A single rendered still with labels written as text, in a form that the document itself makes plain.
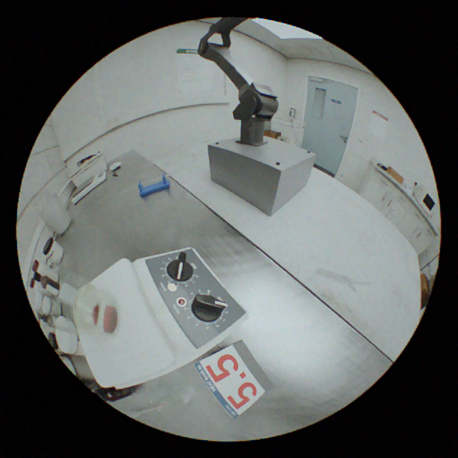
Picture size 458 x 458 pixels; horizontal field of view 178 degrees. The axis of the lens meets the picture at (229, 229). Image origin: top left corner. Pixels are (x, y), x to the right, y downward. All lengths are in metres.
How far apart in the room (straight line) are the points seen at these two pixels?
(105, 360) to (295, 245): 0.31
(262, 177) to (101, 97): 1.49
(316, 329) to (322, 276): 0.09
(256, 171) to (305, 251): 0.17
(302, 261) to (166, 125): 1.54
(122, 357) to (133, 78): 1.63
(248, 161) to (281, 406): 0.41
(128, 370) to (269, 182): 0.31
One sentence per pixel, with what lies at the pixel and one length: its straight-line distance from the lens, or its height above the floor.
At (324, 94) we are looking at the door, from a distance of 2.98.
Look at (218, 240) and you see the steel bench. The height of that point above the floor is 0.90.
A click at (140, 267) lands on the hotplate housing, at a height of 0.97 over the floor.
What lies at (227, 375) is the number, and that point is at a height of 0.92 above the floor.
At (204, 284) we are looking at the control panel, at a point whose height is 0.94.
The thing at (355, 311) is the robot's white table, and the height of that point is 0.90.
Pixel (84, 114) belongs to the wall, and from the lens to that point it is 1.55.
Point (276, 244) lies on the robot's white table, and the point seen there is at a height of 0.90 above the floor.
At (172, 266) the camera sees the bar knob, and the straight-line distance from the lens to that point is 0.17.
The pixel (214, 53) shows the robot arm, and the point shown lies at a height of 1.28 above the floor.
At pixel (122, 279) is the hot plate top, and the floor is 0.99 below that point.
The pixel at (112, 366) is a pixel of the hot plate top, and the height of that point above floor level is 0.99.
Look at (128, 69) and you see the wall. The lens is 1.63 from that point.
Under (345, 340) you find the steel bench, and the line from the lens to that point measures 0.27.
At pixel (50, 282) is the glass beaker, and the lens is 0.15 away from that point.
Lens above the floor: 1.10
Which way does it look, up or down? 50 degrees down
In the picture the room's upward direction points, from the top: 2 degrees counter-clockwise
